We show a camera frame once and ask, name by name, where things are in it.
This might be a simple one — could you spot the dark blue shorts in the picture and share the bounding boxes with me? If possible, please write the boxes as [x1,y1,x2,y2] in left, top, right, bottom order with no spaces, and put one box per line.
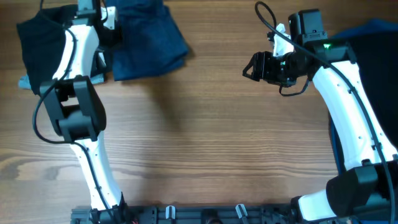
[106,0,189,81]

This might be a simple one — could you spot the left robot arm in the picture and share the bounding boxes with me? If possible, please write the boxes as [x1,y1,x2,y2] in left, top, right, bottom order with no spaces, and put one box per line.
[38,1,134,223]

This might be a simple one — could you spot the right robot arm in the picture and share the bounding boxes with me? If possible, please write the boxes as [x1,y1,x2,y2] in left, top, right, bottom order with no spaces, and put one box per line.
[243,9,397,223]

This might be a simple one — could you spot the folded black garment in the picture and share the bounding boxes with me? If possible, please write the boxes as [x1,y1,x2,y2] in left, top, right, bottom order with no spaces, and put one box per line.
[16,3,114,96]

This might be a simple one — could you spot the black garment in pile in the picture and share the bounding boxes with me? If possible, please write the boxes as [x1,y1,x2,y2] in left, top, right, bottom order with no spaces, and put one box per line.
[346,31,397,147]

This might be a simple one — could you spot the folded light blue garment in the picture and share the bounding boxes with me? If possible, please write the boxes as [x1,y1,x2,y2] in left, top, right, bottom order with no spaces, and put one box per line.
[18,73,106,90]

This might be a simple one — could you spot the bright blue garment in pile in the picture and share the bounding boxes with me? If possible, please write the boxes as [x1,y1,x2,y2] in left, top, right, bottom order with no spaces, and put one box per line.
[328,19,397,174]

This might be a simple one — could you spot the right white rail clip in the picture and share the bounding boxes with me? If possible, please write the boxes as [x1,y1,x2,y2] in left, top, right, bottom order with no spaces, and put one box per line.
[235,203,248,219]

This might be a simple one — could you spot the white rail clip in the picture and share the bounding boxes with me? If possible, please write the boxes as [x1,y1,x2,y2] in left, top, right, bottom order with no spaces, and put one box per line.
[165,205,176,220]
[235,203,248,219]

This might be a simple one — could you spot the left white rail clip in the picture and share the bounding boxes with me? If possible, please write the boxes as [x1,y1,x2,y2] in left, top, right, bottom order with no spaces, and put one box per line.
[165,205,176,220]

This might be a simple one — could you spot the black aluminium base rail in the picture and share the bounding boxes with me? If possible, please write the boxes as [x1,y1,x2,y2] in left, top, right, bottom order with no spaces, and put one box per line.
[70,204,349,224]

